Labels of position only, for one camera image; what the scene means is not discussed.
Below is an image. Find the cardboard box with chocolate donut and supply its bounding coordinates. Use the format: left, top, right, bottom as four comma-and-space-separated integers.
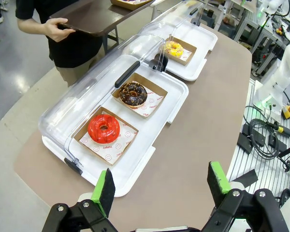
111, 72, 169, 120

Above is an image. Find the person's right hand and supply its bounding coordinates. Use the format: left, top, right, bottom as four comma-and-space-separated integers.
43, 17, 76, 43

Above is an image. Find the chocolate sprinkled donut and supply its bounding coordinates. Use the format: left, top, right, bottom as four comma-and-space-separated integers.
118, 82, 148, 108

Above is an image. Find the person in black shirt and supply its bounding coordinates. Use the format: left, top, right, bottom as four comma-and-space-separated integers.
15, 0, 105, 88

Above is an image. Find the yellow emergency stop button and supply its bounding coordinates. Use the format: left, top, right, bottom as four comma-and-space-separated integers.
281, 104, 290, 119

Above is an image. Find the person's right forearm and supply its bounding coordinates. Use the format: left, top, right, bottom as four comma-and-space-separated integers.
16, 18, 48, 37

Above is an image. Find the printed paper under yellow donut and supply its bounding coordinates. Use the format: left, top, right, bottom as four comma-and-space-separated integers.
178, 49, 193, 64

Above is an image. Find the printed paper under red donut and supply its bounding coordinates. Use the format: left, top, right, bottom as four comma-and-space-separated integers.
79, 117, 139, 165

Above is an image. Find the red glazed donut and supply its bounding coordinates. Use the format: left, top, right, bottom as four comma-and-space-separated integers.
87, 114, 121, 144

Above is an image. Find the dark brown serving tray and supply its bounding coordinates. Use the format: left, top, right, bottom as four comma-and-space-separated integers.
49, 0, 158, 37

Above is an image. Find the white display tray base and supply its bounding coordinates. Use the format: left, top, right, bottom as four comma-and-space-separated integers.
140, 21, 219, 82
41, 54, 190, 198

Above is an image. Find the yellow sprinkled donut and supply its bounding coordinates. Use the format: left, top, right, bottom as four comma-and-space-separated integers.
162, 41, 185, 59

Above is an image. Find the yellow black handheld switch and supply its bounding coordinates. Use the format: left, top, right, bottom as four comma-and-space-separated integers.
274, 125, 290, 138

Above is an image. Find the coiled black cable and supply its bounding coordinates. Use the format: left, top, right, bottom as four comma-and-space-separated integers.
243, 105, 281, 160

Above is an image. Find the clear display lid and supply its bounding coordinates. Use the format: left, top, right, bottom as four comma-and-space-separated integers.
38, 33, 165, 175
137, 0, 204, 73

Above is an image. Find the cardboard box with yellow donut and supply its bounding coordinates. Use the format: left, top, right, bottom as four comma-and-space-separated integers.
158, 36, 198, 67

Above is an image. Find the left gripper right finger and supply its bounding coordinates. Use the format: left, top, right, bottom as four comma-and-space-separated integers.
201, 161, 289, 232

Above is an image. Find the black flat strip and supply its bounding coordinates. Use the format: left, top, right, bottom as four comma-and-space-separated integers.
228, 169, 259, 187

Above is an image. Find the cardboard box with red donut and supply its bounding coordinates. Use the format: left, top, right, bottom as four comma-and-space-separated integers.
72, 106, 139, 167

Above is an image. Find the cardboard box with pink donut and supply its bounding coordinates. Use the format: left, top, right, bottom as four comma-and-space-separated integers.
110, 0, 156, 11

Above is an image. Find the printed paper under chocolate donut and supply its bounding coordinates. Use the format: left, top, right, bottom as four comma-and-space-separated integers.
130, 86, 165, 118

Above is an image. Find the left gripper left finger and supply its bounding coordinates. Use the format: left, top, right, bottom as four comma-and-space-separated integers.
42, 167, 119, 232

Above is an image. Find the black mounting block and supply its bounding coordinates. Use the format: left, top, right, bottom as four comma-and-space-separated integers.
267, 136, 288, 153
236, 132, 254, 156

